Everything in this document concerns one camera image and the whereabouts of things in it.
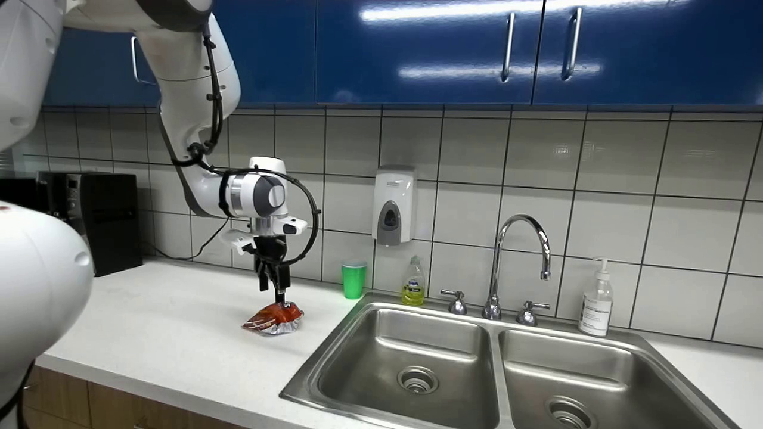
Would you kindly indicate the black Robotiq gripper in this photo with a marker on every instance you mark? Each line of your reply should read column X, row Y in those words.
column 273, row 257

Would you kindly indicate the red chips packet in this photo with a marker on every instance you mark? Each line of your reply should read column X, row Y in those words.
column 275, row 320

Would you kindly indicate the stainless steel double sink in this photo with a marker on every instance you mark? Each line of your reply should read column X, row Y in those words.
column 382, row 358

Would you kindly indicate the steel sink drain strainer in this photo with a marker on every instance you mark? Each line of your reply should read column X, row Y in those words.
column 418, row 380
column 571, row 412

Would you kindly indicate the green plastic cup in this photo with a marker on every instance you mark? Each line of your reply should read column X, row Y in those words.
column 354, row 281

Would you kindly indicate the yellow dish soap bottle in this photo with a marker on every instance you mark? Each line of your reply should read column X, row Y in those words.
column 412, row 286

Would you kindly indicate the black countertop appliance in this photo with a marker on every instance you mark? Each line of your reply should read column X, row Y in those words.
column 104, row 221

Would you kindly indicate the wooden base cabinet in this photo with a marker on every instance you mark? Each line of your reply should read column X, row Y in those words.
column 119, row 407

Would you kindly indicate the chrome faucet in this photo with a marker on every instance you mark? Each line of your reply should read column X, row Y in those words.
column 509, row 238

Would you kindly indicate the blue cabinet door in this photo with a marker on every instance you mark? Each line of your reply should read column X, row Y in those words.
column 430, row 47
column 667, row 47
column 276, row 47

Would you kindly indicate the clear pump soap bottle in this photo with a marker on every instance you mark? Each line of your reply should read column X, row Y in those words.
column 597, row 311

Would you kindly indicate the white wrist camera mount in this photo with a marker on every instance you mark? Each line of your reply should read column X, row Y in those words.
column 294, row 227

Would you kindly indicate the white wall soap dispenser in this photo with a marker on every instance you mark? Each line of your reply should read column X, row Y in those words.
column 392, row 206

